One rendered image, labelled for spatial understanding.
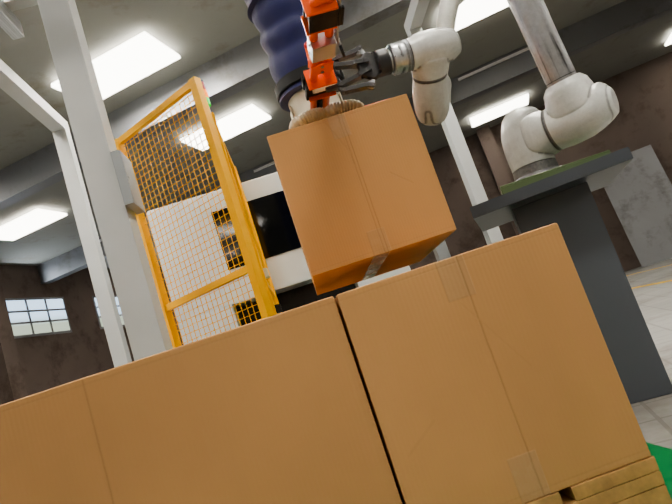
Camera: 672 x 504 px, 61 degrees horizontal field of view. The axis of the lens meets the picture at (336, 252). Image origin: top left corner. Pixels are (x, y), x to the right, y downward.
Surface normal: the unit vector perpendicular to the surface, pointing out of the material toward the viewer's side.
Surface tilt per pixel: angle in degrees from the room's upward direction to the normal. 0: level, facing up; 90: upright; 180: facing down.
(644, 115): 90
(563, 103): 100
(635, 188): 77
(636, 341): 90
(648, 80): 90
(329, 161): 91
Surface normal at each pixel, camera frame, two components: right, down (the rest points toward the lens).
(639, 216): -0.37, -0.26
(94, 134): 0.04, -0.18
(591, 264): -0.31, -0.05
